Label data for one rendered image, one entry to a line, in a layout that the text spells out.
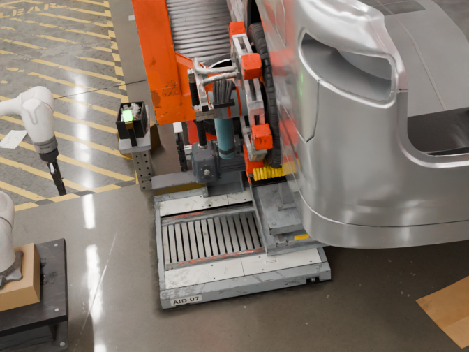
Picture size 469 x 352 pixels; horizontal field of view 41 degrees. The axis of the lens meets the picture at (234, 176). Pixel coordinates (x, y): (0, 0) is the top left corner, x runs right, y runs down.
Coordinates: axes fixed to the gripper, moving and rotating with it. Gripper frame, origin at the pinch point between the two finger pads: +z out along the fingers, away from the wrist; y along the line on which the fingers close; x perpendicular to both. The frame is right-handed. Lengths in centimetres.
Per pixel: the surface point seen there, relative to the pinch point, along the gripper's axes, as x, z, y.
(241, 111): 83, -8, -16
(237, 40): 87, -36, -27
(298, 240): 100, 60, 4
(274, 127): 91, -13, 10
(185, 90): 65, 6, -70
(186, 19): 95, 49, -261
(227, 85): 76, -27, -6
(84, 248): -7, 76, -46
